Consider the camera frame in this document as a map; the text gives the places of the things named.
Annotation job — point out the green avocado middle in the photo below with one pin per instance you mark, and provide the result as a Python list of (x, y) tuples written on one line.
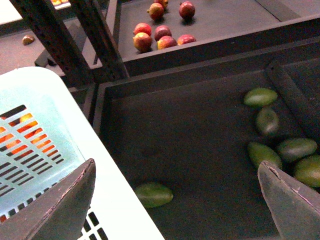
[(267, 122)]

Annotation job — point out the black tray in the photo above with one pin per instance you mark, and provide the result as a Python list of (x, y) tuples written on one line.
[(188, 128), (221, 28)]

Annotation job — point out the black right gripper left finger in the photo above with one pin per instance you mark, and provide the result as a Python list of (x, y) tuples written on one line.
[(58, 214)]

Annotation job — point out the green avocado lower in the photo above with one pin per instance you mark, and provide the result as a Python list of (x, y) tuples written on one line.
[(293, 149)]

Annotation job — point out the black front left tray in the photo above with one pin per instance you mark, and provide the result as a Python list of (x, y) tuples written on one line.
[(188, 128)]

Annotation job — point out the black shelf upright post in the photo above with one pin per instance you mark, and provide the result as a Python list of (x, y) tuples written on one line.
[(95, 26), (43, 19)]

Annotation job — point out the black rear left tray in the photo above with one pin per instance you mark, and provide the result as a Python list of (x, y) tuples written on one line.
[(221, 28)]

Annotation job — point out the black shelf upright post right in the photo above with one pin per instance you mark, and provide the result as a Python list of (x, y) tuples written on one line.
[(95, 26)]

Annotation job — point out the light blue plastic basket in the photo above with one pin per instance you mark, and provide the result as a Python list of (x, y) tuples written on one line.
[(44, 136)]

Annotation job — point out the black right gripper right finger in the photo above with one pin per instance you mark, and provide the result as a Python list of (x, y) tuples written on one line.
[(294, 207)]

